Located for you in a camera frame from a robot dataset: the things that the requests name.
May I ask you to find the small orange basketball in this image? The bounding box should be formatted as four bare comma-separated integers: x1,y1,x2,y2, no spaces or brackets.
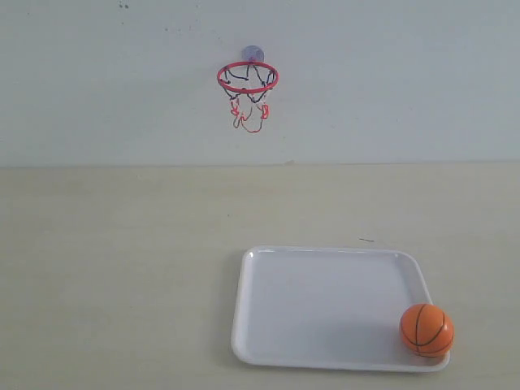
399,303,454,358

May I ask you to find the red mini basketball hoop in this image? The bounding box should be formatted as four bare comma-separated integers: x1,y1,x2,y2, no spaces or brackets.
216,60,280,134

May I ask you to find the white plastic tray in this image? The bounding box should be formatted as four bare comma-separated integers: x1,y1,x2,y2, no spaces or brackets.
231,246,450,373

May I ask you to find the clear suction cup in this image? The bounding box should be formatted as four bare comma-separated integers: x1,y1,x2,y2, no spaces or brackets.
241,45,265,63

